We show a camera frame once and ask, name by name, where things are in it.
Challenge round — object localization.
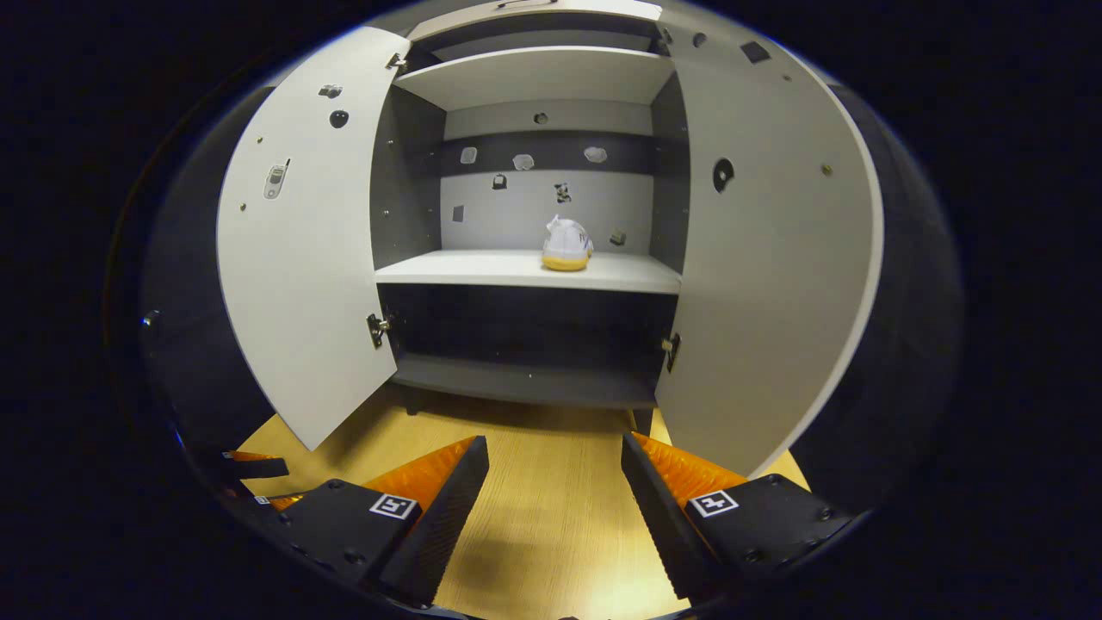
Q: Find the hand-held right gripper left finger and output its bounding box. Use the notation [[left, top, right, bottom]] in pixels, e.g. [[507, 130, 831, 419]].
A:
[[274, 435, 490, 608]]

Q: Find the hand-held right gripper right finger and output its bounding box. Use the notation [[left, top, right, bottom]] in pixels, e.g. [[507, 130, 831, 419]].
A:
[[620, 431, 855, 604]]

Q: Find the white grey shoe cabinet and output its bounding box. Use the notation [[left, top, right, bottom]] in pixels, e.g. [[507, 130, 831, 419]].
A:
[[370, 0, 694, 431]]

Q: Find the white canvas shoe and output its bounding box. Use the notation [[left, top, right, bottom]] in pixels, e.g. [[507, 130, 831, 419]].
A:
[[542, 214, 595, 273]]

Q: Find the black backdrop cloth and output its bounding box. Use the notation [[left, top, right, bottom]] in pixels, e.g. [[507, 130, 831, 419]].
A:
[[138, 82, 963, 518]]

